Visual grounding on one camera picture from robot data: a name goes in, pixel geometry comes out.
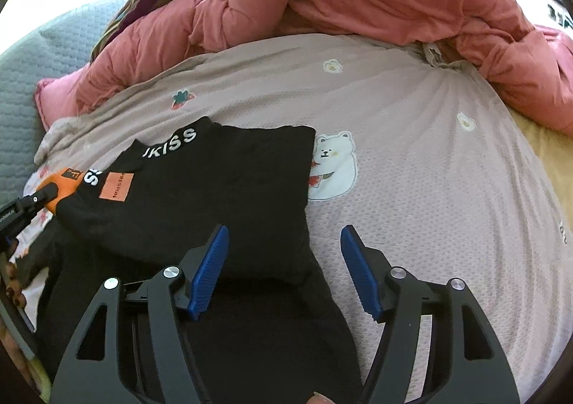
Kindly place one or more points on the black top with orange patches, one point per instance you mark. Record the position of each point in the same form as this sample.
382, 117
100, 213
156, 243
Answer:
272, 332

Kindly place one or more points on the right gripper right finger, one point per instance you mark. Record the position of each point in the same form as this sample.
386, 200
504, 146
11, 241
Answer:
466, 362

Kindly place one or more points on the pink cartoon print bedsheet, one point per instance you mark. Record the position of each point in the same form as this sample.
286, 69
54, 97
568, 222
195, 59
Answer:
426, 163

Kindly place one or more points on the grey quilted headboard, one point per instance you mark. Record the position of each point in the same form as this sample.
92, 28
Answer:
53, 50

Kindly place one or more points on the left hand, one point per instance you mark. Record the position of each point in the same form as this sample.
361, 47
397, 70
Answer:
13, 286

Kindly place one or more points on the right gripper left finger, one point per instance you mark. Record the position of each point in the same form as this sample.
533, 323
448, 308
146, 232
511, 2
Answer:
90, 368

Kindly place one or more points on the salmon pink comforter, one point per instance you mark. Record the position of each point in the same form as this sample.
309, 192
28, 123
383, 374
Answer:
520, 60

